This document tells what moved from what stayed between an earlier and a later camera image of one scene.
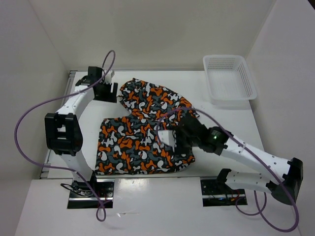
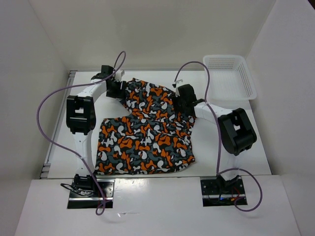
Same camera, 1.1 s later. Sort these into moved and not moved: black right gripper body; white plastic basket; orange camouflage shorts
Moved: black right gripper body
Not moved: orange camouflage shorts; white plastic basket
